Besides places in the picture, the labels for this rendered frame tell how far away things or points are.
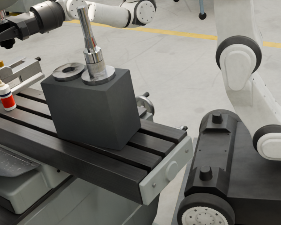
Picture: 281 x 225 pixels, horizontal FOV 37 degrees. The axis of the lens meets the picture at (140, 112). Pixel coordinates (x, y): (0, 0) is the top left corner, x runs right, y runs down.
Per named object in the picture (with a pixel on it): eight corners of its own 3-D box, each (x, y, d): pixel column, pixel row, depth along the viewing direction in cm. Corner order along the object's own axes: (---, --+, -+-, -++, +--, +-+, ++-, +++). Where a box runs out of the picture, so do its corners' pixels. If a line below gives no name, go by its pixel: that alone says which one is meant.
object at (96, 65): (88, 70, 113) (83, 52, 110) (105, 66, 113) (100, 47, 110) (89, 78, 109) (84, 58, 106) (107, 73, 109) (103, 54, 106)
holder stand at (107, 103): (81, 115, 134) (64, 58, 123) (142, 126, 123) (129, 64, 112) (58, 138, 125) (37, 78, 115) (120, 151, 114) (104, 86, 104)
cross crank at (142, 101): (141, 110, 199) (137, 89, 193) (162, 115, 192) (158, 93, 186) (120, 128, 190) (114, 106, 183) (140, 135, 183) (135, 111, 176)
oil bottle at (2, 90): (11, 103, 149) (1, 76, 143) (18, 106, 147) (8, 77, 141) (2, 109, 146) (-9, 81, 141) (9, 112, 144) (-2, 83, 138)
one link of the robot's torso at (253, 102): (299, 127, 161) (256, 15, 142) (301, 161, 145) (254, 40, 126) (258, 136, 168) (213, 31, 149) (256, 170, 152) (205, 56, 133)
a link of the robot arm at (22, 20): (1, 11, 131) (35, -1, 136) (11, 40, 136) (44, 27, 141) (16, 18, 121) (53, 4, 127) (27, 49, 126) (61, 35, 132)
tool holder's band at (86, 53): (83, 52, 110) (82, 48, 109) (100, 47, 110) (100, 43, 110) (84, 58, 106) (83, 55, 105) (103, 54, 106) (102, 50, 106)
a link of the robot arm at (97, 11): (52, 15, 140) (88, 22, 148) (64, 16, 133) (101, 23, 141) (54, -5, 139) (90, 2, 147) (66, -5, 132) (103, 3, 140)
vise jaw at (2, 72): (-6, 68, 161) (-9, 58, 159) (13, 73, 153) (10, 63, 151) (-19, 74, 158) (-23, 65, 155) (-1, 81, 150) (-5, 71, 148)
